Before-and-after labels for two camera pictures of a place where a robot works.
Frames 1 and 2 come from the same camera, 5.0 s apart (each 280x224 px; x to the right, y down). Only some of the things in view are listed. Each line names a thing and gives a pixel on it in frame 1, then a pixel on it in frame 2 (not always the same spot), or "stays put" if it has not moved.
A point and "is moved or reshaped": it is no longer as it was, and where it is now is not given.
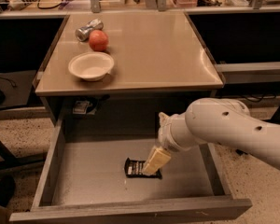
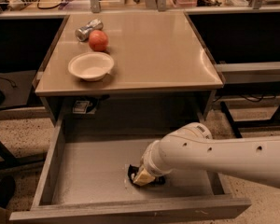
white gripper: [165, 133] → [148, 165]
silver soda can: [82, 34] stays put
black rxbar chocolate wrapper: [135, 168] is moved or reshaped
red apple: [98, 40] stays put
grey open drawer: [85, 182] stays put
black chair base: [9, 158] stays put
